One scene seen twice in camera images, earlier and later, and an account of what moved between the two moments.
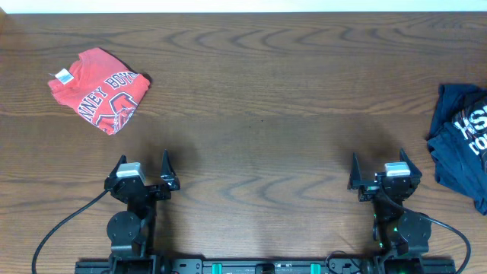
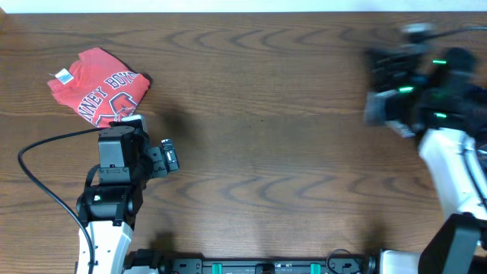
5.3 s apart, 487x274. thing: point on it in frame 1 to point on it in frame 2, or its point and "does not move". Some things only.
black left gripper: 168,178 to 160,167
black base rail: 262,266 does not move
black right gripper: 369,189 to 379,77
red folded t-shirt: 100,90 does not move
